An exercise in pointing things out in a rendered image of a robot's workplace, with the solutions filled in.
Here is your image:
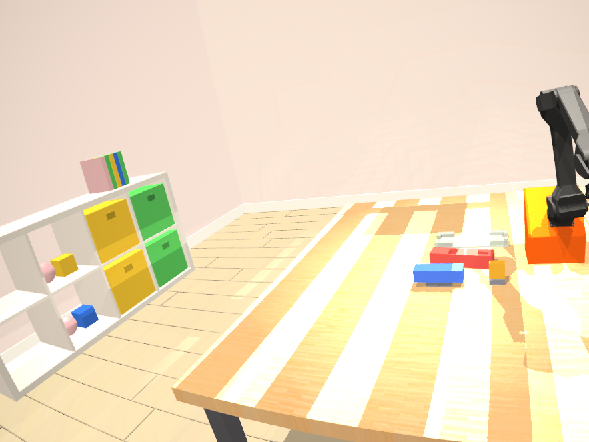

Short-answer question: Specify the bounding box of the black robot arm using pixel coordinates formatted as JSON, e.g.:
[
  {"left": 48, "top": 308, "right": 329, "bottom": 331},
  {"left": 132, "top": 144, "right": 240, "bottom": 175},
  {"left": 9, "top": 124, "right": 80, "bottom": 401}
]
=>
[{"left": 536, "top": 85, "right": 589, "bottom": 227}]

